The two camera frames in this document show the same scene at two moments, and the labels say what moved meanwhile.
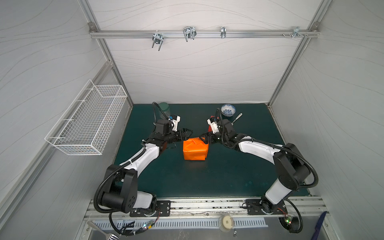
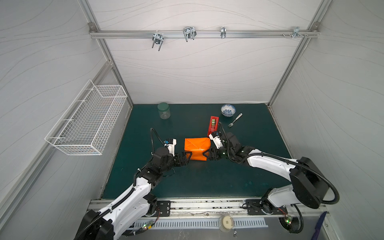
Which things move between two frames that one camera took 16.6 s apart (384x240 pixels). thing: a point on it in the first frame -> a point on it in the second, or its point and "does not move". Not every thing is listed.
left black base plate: x=163 y=208 does not move
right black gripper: x=211 y=137 -> x=217 y=152
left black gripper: x=179 y=133 -> x=184 y=161
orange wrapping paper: x=194 y=148 does not move
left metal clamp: x=158 y=38 does not move
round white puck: x=226 y=223 does not move
